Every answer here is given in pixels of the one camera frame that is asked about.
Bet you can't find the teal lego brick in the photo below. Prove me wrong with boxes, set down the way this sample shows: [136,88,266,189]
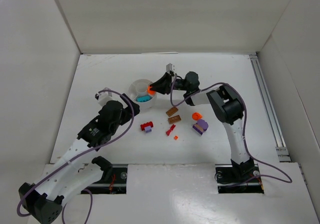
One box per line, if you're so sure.
[136,95,153,103]

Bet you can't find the orange lego wedge piece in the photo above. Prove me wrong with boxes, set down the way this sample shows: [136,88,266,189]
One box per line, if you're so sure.
[147,86,156,96]

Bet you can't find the brown lego plate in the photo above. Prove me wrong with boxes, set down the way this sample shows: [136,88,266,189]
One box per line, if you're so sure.
[166,107,179,117]
[168,115,182,125]

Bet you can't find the orange round lego piece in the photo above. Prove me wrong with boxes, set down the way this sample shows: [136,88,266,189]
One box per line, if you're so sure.
[191,112,203,121]

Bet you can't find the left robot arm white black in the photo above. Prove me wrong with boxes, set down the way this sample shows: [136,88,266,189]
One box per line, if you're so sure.
[18,91,140,224]

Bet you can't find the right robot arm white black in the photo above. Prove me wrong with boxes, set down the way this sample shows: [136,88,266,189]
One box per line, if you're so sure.
[150,71,255,187]

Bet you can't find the white round divided container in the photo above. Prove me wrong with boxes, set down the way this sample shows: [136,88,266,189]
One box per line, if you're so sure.
[128,79,157,110]

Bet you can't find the red lego brick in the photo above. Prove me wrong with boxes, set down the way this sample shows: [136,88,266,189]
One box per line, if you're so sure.
[140,121,154,131]

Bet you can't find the small lilac lego brick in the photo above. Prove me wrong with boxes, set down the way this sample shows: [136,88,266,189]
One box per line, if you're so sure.
[144,126,152,133]

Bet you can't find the red lego bow piece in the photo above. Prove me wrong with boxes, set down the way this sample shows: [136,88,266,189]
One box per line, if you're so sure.
[165,124,176,136]

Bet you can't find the purple lego butterfly piece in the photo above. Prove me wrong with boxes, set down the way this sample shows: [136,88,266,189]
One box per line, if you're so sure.
[192,119,209,136]

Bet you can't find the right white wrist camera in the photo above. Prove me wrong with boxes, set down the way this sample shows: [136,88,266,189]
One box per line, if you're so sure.
[165,63,176,77]

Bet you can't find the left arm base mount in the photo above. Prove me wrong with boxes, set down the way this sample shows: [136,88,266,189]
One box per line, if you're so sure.
[86,164,128,195]

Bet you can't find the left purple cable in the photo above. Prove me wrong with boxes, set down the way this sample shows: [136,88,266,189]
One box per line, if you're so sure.
[16,89,136,224]

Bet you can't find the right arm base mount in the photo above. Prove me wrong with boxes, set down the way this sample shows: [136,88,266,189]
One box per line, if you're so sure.
[214,164,264,194]

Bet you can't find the aluminium rail right side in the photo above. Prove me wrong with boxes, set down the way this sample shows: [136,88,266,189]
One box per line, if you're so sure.
[249,54,292,163]

